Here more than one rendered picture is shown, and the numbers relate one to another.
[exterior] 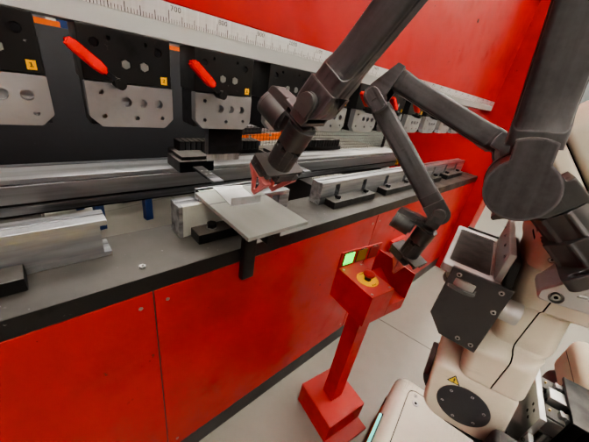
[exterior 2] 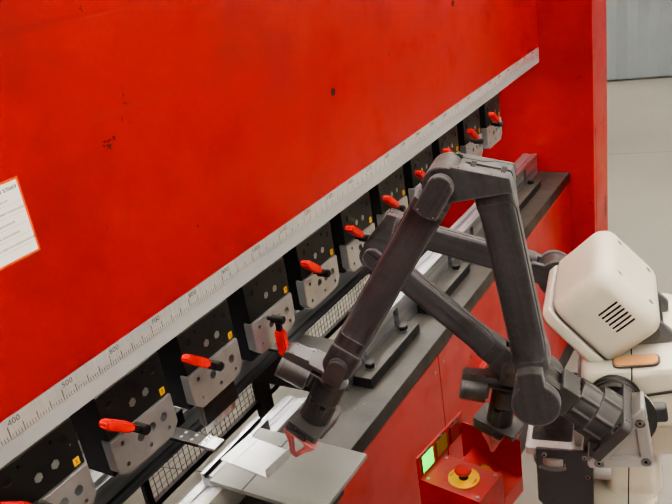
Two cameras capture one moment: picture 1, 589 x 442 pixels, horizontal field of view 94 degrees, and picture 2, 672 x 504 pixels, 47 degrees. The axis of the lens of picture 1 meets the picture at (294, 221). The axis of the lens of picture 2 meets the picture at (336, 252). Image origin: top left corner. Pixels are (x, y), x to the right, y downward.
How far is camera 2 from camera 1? 0.92 m
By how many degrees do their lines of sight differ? 10
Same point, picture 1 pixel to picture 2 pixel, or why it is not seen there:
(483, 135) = not seen: hidden behind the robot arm
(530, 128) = (522, 361)
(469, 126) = not seen: hidden behind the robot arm
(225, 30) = (195, 297)
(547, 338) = (647, 476)
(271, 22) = (230, 250)
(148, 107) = (157, 426)
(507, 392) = not seen: outside the picture
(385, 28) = (386, 305)
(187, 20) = (165, 320)
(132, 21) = (129, 360)
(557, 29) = (506, 303)
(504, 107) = (556, 51)
